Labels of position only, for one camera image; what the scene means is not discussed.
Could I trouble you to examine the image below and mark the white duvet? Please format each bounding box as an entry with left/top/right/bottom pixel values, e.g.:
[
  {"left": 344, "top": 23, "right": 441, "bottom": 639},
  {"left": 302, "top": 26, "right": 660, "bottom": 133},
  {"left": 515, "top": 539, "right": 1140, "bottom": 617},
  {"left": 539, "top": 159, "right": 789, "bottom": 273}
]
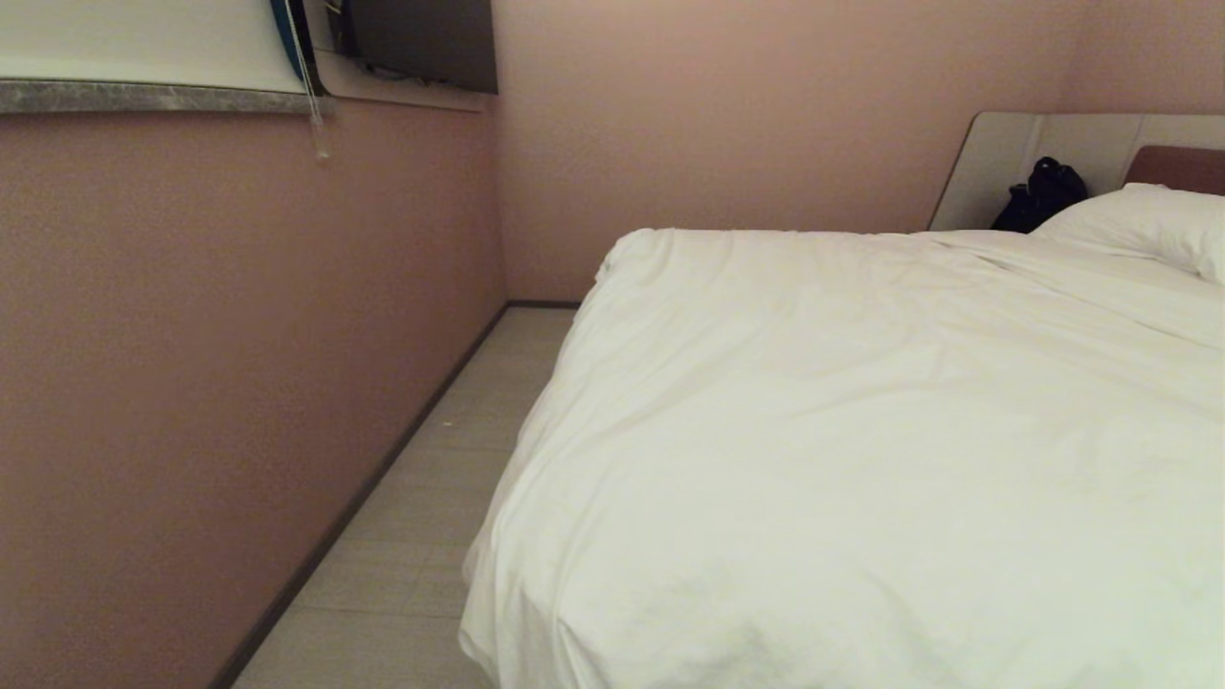
[{"left": 458, "top": 227, "right": 1225, "bottom": 689}]

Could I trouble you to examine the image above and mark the pale padded headboard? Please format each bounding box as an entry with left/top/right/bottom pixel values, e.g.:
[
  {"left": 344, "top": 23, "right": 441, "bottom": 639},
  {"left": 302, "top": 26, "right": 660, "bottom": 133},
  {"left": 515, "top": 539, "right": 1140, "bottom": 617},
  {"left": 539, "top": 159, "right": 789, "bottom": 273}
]
[{"left": 928, "top": 111, "right": 1225, "bottom": 233}]

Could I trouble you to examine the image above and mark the black bag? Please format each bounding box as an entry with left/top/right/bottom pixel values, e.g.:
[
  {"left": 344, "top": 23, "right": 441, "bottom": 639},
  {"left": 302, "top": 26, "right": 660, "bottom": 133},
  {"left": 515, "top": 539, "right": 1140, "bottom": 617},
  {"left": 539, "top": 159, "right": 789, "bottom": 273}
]
[{"left": 991, "top": 157, "right": 1089, "bottom": 234}]

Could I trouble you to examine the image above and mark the grey stone window sill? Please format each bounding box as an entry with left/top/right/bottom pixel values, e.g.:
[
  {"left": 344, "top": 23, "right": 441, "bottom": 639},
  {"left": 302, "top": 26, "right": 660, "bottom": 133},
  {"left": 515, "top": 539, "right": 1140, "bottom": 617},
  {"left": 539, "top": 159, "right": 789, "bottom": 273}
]
[{"left": 0, "top": 78, "right": 336, "bottom": 117}]

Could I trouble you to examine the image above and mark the white pillow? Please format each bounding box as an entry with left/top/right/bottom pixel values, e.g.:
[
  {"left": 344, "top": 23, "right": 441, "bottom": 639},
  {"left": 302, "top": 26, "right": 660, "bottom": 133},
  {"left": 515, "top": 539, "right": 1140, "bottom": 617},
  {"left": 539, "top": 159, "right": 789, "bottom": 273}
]
[{"left": 1031, "top": 182, "right": 1225, "bottom": 286}]

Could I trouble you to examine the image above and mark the white roller blind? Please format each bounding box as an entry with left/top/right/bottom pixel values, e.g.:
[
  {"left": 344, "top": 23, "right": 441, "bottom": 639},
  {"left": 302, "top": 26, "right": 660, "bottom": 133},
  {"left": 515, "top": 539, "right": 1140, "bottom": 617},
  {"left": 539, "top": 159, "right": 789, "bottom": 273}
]
[{"left": 0, "top": 0, "right": 305, "bottom": 95}]

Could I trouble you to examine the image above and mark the brown headboard cushion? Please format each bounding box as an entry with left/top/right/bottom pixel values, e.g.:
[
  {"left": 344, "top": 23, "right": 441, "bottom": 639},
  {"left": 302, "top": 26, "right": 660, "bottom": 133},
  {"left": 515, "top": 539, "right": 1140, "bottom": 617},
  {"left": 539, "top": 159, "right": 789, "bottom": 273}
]
[{"left": 1124, "top": 145, "right": 1225, "bottom": 197}]

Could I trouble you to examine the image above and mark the white blind pull cord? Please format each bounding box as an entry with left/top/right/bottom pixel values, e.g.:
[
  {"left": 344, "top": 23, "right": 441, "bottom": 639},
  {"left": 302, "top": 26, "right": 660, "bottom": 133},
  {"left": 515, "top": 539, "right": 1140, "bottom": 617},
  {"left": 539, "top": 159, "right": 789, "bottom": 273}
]
[{"left": 283, "top": 0, "right": 331, "bottom": 161}]

